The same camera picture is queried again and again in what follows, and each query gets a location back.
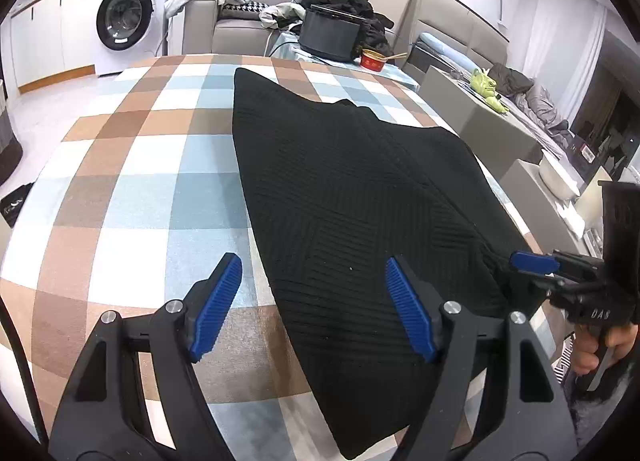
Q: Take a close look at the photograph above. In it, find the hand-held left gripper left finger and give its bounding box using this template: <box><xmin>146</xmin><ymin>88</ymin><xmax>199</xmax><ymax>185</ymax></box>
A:
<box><xmin>47</xmin><ymin>252</ymin><xmax>244</xmax><ymax>461</ymax></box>

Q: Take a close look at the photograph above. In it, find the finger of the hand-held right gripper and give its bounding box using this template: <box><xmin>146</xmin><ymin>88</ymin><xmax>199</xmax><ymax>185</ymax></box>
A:
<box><xmin>510</xmin><ymin>250</ymin><xmax>603</xmax><ymax>288</ymax></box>

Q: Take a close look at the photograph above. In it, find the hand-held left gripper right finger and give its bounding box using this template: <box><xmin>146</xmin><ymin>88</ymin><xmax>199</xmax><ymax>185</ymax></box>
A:
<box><xmin>384</xmin><ymin>256</ymin><xmax>581</xmax><ymax>461</ymax></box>

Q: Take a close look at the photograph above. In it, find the black knit sweater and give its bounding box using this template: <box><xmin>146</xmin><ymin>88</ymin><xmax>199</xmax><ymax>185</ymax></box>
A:
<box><xmin>232</xmin><ymin>67</ymin><xmax>551</xmax><ymax>461</ymax></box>

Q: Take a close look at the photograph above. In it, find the person's right hand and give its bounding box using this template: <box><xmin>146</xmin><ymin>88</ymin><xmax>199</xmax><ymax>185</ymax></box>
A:
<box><xmin>570</xmin><ymin>323</ymin><xmax>640</xmax><ymax>377</ymax></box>

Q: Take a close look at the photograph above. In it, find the white basin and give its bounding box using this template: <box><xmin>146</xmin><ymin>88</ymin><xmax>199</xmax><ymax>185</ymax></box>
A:
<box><xmin>537</xmin><ymin>153</ymin><xmax>583</xmax><ymax>196</ymax></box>

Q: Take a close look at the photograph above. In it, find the checkered blanket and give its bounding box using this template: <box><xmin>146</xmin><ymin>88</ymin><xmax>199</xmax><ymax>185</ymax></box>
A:
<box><xmin>0</xmin><ymin>53</ymin><xmax>556</xmax><ymax>461</ymax></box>

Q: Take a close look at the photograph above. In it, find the grey bedding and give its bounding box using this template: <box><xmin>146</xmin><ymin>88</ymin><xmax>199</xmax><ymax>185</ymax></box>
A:
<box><xmin>510</xmin><ymin>83</ymin><xmax>571</xmax><ymax>136</ymax></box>

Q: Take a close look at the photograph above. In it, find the green plush toy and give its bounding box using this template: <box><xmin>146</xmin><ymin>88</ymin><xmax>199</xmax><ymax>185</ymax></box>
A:
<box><xmin>470</xmin><ymin>67</ymin><xmax>511</xmax><ymax>114</ymax></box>

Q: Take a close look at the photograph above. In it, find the black flat mat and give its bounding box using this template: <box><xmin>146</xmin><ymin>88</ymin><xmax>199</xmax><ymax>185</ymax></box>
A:
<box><xmin>0</xmin><ymin>182</ymin><xmax>36</xmax><ymax>229</ymax></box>

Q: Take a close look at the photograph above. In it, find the blue bedding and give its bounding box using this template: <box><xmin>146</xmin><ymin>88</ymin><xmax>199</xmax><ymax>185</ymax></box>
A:
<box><xmin>417</xmin><ymin>32</ymin><xmax>473</xmax><ymax>74</ymax></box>

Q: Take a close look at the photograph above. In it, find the red bowl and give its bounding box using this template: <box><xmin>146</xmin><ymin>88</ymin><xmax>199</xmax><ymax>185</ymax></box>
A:
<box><xmin>360</xmin><ymin>48</ymin><xmax>388</xmax><ymax>72</ymax></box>

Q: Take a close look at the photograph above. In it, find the woven laundry basket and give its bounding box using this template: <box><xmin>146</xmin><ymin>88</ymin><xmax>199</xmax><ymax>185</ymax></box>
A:
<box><xmin>0</xmin><ymin>81</ymin><xmax>23</xmax><ymax>186</ymax></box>

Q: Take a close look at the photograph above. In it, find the grey sofa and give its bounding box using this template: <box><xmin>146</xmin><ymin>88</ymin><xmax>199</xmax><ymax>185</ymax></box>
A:
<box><xmin>184</xmin><ymin>0</ymin><xmax>311</xmax><ymax>59</ymax></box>

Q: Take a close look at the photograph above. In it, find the white washing machine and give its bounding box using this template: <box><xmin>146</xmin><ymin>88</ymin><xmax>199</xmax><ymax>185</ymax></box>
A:
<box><xmin>91</xmin><ymin>0</ymin><xmax>177</xmax><ymax>78</ymax></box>

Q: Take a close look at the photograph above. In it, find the black pot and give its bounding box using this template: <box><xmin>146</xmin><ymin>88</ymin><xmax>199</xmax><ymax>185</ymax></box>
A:
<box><xmin>298</xmin><ymin>4</ymin><xmax>363</xmax><ymax>63</ymax></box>

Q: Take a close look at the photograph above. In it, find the light grey garment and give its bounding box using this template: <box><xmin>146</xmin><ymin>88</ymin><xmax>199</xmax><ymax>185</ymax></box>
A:
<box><xmin>259</xmin><ymin>2</ymin><xmax>307</xmax><ymax>29</ymax></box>

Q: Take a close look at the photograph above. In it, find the houndstooth pillow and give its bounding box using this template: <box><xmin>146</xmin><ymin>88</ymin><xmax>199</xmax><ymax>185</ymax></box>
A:
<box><xmin>220</xmin><ymin>1</ymin><xmax>271</xmax><ymax>14</ymax></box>

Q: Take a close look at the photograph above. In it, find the white base cabinet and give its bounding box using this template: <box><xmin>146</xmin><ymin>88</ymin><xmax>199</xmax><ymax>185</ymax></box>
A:
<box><xmin>10</xmin><ymin>0</ymin><xmax>98</xmax><ymax>94</ymax></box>

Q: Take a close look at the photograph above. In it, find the black cable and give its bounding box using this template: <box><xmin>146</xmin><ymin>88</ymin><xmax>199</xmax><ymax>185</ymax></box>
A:
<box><xmin>0</xmin><ymin>291</ymin><xmax>51</xmax><ymax>442</ymax></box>

